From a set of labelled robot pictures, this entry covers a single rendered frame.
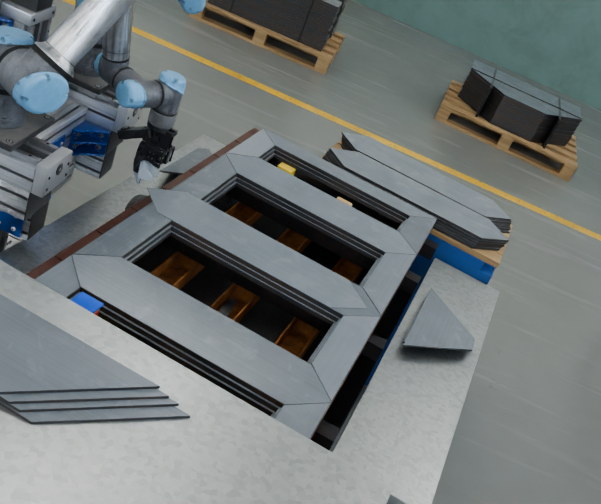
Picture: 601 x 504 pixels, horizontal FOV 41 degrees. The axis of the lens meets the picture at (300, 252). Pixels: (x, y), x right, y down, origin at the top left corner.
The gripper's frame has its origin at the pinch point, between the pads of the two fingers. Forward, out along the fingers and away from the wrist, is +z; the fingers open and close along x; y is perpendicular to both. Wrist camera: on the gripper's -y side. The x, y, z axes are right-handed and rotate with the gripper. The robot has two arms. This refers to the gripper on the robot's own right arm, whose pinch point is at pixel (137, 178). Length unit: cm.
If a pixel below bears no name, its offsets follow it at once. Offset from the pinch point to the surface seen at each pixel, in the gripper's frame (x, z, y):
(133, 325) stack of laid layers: -55, 2, 34
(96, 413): -103, -19, 51
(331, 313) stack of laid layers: -10, 2, 71
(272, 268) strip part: -6, 1, 50
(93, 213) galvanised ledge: -0.9, 18.4, -10.4
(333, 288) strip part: 0, 1, 67
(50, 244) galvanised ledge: -24.4, 18.4, -8.9
